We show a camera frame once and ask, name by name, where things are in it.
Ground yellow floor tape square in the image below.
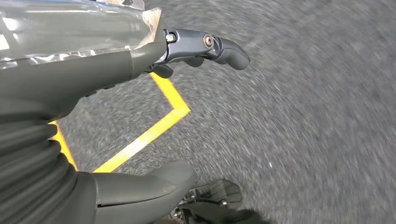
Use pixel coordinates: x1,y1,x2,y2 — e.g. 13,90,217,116
49,72,191,174

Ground black robot foot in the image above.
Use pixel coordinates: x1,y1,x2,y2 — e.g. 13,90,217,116
170,179,270,224

